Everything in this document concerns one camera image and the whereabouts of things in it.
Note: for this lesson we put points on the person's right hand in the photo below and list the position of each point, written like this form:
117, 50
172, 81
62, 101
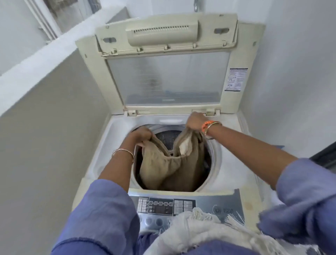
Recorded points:
197, 122

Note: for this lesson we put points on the person's left hand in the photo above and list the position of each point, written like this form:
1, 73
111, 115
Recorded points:
141, 136

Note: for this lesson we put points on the white shirt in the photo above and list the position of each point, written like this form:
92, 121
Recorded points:
157, 168

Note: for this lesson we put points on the cream and blue washing machine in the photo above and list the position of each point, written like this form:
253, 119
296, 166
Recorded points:
231, 170

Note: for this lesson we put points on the washing machine lid with window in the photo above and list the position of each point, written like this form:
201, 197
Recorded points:
92, 73

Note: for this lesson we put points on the person's right forearm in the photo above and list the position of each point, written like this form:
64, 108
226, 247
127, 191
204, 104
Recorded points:
252, 155

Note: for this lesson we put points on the person's left forearm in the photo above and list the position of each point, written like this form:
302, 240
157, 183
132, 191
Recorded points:
118, 168

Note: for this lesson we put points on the thin beaded bangle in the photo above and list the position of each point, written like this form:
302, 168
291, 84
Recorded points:
123, 150
214, 123

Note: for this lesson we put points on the white instruction sticker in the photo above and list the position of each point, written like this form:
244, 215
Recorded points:
236, 80

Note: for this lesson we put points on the lavender blue tunic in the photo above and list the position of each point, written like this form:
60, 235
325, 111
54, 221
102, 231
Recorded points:
105, 218

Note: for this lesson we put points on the white fringed scarf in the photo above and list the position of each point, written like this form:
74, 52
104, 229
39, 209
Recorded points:
199, 231

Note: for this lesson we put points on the black framed glass door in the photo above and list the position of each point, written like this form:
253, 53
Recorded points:
325, 157

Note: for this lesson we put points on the window with metal grille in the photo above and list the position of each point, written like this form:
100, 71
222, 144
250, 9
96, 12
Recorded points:
68, 13

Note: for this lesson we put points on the metal wall tap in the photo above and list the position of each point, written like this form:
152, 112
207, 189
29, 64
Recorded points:
197, 5

